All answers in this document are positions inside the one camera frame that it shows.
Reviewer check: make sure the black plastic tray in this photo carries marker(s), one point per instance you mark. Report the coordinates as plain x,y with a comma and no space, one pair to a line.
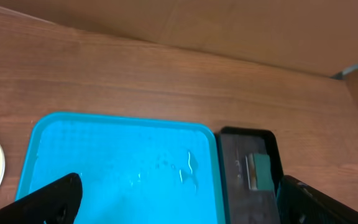
241,204

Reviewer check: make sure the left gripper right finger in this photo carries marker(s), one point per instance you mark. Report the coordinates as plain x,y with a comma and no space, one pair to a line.
299,203

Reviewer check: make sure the teal plastic tray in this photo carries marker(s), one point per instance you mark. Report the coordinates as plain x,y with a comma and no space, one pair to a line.
132,170

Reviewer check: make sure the green scouring sponge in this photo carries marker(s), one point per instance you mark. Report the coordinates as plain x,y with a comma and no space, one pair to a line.
259,172

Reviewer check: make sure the cardboard panel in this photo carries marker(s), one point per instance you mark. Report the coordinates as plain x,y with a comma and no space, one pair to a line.
316,36

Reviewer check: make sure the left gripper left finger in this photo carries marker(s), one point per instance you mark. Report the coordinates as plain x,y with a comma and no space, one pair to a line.
57,202

